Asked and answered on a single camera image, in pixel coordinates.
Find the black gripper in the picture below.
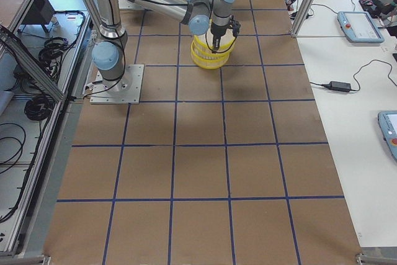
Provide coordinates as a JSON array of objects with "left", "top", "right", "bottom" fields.
[{"left": 210, "top": 24, "right": 228, "bottom": 52}]

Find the yellow steamer layer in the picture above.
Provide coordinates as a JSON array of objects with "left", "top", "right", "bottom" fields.
[
  {"left": 190, "top": 42, "right": 230, "bottom": 70},
  {"left": 192, "top": 27, "right": 236, "bottom": 58}
]

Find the black power brick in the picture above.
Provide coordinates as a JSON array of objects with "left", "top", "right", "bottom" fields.
[{"left": 321, "top": 81, "right": 352, "bottom": 92}]

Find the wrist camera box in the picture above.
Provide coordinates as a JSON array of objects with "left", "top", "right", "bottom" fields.
[{"left": 230, "top": 19, "right": 241, "bottom": 38}]

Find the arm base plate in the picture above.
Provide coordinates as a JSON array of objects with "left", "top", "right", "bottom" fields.
[{"left": 89, "top": 65, "right": 145, "bottom": 104}]

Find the aluminium side frame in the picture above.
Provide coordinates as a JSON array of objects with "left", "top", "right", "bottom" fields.
[{"left": 1, "top": 9, "right": 90, "bottom": 259}]

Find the black cable bundle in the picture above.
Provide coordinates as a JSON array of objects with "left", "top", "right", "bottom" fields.
[{"left": 24, "top": 94, "right": 55, "bottom": 122}]

